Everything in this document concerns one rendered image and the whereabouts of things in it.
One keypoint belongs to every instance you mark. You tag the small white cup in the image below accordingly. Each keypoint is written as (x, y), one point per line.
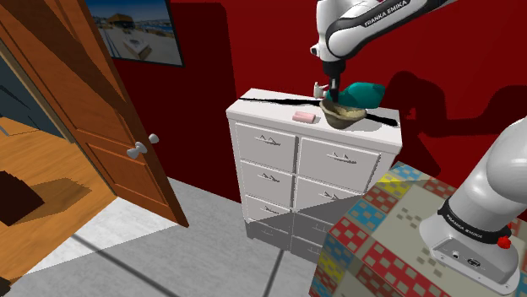
(318, 91)

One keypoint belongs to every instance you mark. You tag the teal rounded object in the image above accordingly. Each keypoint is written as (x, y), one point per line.
(364, 94)

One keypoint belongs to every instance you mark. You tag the brown wooden door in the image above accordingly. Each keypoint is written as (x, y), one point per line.
(94, 123)

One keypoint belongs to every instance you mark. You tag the beige bowl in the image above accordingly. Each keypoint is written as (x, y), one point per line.
(339, 117)

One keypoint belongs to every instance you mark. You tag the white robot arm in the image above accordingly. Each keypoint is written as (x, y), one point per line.
(498, 172)

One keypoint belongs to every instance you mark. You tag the white chest of drawers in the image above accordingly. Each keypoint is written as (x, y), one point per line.
(313, 164)

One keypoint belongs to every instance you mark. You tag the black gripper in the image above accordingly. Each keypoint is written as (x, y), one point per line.
(334, 72)

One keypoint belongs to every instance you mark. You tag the pink flat block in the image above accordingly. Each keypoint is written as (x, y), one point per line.
(304, 117)

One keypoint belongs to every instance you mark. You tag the framed wall picture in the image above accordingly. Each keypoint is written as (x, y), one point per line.
(140, 33)

